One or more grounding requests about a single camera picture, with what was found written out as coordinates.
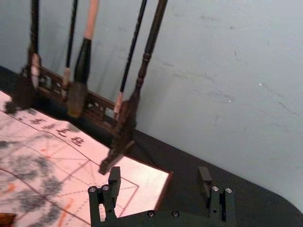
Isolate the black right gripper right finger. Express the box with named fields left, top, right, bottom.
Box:
left=198, top=166, right=236, bottom=223

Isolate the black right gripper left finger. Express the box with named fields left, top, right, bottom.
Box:
left=88, top=166, right=122, bottom=226

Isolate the black table cloth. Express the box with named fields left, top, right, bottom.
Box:
left=0, top=65, right=303, bottom=227

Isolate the pink gridded calligraphy practice mat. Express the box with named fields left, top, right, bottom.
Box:
left=0, top=90, right=174, bottom=227

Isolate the dark wooden brush rack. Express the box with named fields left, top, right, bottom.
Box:
left=13, top=0, right=169, bottom=176

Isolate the brown wooden block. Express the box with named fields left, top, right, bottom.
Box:
left=0, top=212, right=17, bottom=227

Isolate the thin black calligraphy brush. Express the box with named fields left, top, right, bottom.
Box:
left=113, top=0, right=148, bottom=120
left=61, top=0, right=79, bottom=101

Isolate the black brush with pale tip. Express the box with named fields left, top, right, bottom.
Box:
left=29, top=0, right=41, bottom=90

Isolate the plain pale wall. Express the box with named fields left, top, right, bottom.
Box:
left=0, top=0, right=303, bottom=212

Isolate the large brush with pink handle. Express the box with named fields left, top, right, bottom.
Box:
left=67, top=0, right=99, bottom=118

